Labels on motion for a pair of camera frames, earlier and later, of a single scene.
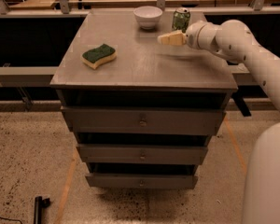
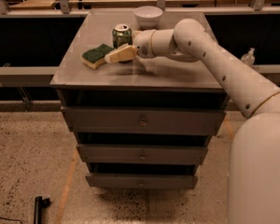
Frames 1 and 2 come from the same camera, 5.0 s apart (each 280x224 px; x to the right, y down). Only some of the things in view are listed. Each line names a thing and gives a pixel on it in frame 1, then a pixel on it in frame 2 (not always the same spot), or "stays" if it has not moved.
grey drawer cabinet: (144, 112) stays
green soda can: (181, 19) to (121, 35)
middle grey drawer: (142, 154) stays
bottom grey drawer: (172, 181) stays
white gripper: (193, 36) to (143, 43)
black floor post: (39, 204) stays
